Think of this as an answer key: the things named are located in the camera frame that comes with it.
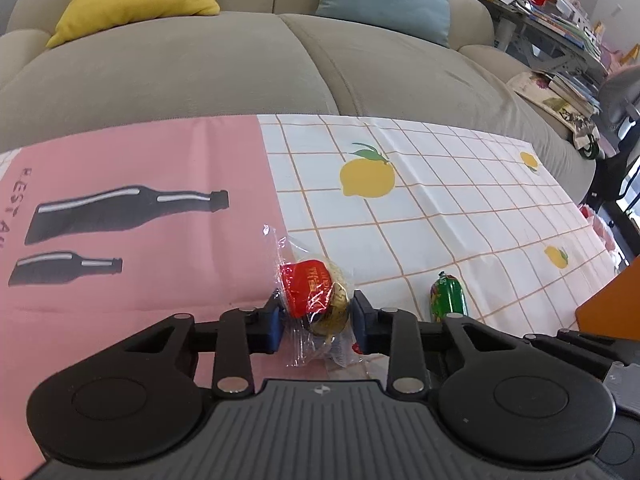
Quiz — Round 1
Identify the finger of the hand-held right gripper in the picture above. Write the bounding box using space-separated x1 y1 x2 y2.
522 327 640 367

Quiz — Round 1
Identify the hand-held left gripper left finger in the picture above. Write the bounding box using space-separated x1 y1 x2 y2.
117 290 286 397

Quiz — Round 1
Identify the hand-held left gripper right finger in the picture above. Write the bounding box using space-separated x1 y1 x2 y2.
350 290 531 396

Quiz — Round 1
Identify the orange box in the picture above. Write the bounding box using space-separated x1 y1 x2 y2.
575 255 640 348

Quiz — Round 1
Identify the red yellow snack packet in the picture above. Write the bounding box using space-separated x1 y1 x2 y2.
262 224 371 370

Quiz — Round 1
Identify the green snack packet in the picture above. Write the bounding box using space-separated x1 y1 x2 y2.
429 271 468 323

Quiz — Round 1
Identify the pink packet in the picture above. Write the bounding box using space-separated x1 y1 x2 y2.
580 204 621 257

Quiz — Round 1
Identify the white green bag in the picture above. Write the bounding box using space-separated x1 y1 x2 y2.
572 125 601 162

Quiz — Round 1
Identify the pink lemon print tablecloth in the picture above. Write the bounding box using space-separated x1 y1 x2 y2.
0 114 623 476

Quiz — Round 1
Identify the grey chair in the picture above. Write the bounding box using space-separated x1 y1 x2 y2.
597 65 640 161

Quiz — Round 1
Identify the stack of magazines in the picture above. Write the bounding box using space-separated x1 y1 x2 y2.
507 71 601 127

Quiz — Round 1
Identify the beige sofa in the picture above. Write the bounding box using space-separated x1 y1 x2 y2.
0 0 598 206

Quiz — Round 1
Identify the grey desk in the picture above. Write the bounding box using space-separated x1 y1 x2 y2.
492 2 616 83

